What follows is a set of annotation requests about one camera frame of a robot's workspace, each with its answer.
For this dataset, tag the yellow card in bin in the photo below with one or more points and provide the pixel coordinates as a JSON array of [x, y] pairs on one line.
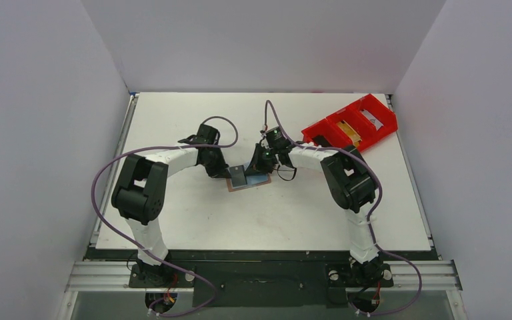
[[350, 132]]

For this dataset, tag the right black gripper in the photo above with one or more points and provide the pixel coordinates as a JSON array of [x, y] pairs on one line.
[[259, 161]]

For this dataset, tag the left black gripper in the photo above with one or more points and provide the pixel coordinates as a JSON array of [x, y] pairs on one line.
[[220, 172]]

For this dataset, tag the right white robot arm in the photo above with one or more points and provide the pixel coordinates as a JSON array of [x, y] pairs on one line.
[[349, 181]]

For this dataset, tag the white patterned card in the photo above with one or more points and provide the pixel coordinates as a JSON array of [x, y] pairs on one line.
[[373, 119]]

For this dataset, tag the brown leather card holder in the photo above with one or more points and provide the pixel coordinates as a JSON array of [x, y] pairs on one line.
[[252, 180]]

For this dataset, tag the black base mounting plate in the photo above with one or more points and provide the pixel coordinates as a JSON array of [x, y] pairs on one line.
[[264, 278]]

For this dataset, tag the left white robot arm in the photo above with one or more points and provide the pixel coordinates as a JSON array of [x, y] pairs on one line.
[[139, 192]]

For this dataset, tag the red three-compartment bin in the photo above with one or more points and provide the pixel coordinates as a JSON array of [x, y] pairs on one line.
[[328, 128]]

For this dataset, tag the aluminium frame rail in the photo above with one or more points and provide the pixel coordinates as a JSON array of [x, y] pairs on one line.
[[114, 276]]

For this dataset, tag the black card in bin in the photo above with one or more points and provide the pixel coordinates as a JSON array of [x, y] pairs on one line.
[[321, 141]]

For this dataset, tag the dark grey card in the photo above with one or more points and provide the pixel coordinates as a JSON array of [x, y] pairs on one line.
[[237, 177]]

